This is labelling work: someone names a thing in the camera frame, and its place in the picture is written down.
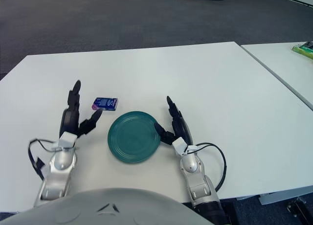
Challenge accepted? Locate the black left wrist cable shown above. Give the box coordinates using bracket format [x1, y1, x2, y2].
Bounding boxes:
[27, 137, 79, 182]

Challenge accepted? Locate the green round plate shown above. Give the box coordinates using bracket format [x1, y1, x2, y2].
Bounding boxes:
[107, 111, 162, 165]

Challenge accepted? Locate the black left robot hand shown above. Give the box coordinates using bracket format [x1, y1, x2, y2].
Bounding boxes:
[58, 80, 104, 150]

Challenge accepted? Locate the white table frame bracket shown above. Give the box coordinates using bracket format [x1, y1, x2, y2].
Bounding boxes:
[258, 192, 302, 206]

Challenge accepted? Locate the blue gum box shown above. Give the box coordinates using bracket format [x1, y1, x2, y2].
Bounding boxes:
[92, 97, 119, 112]

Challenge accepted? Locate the black table leg foot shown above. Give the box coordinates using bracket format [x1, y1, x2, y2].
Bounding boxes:
[287, 196, 313, 225]

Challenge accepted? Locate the green packaged item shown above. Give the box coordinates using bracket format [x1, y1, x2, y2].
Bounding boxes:
[291, 41, 313, 60]

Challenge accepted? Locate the grey robot torso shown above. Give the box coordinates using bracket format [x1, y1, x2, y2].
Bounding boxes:
[0, 187, 216, 225]

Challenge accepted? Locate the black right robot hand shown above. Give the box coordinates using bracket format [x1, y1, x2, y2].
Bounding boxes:
[154, 95, 197, 158]

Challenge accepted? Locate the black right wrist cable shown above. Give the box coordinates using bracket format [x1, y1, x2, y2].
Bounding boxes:
[187, 142, 227, 193]

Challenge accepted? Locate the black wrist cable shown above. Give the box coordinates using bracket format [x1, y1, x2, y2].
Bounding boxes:
[27, 137, 79, 182]
[187, 142, 227, 193]

